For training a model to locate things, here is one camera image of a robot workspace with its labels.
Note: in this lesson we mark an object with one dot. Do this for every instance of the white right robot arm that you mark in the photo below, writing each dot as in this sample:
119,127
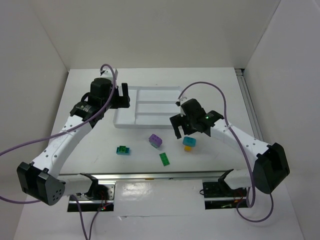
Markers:
269,162

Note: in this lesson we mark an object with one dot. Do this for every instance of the teal round lego brick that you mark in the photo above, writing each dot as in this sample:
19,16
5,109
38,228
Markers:
189,141

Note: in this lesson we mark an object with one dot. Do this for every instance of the white plastic divided tray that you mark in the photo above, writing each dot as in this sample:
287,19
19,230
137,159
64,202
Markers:
150,108

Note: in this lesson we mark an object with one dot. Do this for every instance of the small green lego brick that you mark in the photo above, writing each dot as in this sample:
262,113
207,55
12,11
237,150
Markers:
122,149

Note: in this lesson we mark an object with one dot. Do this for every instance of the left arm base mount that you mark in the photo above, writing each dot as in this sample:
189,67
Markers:
91,191

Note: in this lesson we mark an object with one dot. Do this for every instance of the aluminium front rail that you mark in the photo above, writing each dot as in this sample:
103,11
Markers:
206,176

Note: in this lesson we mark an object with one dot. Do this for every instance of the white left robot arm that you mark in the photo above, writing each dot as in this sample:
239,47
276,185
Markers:
40,178

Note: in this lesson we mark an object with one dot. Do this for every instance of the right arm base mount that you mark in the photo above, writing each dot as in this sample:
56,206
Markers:
218,195

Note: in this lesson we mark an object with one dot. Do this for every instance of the aluminium rail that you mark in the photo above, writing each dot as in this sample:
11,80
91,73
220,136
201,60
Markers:
206,176
239,72

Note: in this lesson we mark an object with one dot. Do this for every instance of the yellow lego brick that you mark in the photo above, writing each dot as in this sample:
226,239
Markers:
188,148

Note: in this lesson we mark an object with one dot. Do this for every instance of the green flat lego plate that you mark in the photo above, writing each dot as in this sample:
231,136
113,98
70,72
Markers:
164,159

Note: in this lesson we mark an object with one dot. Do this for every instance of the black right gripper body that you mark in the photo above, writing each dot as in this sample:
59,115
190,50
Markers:
178,120

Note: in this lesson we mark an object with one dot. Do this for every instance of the aluminium right side rail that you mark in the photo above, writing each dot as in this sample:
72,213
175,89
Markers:
239,72

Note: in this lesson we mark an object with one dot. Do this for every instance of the purple lego brick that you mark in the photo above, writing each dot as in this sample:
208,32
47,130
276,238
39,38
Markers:
155,141

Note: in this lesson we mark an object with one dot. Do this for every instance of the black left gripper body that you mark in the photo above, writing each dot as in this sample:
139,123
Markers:
121,100

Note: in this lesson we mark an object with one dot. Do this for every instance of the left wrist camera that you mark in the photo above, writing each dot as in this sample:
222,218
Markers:
107,73

